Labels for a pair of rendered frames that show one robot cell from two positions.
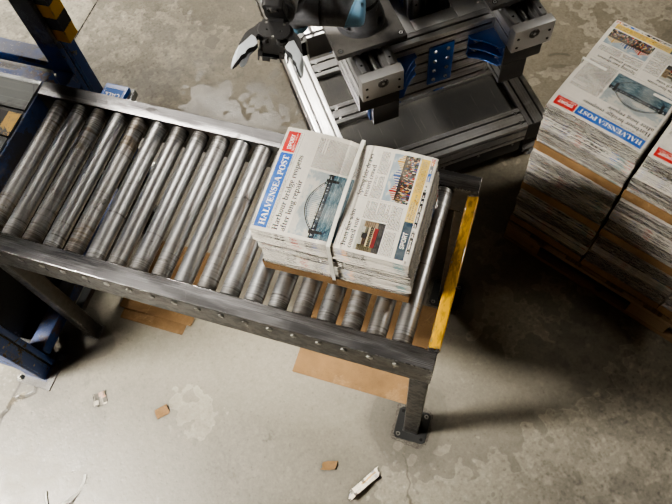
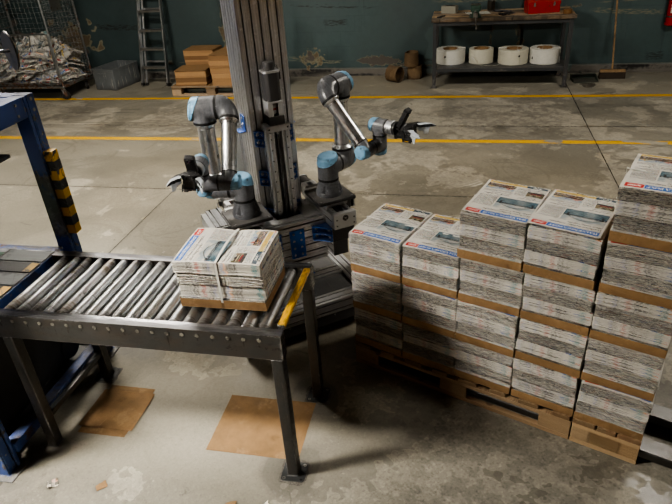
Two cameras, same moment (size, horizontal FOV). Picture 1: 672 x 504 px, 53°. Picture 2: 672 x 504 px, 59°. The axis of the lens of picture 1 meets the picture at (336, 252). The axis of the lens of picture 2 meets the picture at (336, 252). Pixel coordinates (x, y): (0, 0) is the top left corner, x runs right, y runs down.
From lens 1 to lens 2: 1.42 m
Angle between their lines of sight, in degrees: 35
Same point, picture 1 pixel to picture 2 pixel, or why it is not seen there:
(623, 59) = (388, 215)
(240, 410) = (163, 478)
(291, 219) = (195, 256)
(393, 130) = not seen: hidden behind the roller
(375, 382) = (267, 449)
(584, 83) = (368, 224)
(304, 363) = (215, 443)
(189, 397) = (124, 474)
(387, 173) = (250, 237)
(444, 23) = (296, 219)
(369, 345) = (242, 330)
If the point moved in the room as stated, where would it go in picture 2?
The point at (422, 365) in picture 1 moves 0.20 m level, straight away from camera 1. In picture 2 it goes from (274, 335) to (283, 305)
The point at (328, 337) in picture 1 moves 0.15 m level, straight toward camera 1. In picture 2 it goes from (217, 330) to (224, 352)
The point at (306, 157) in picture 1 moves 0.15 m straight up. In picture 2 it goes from (206, 235) to (200, 204)
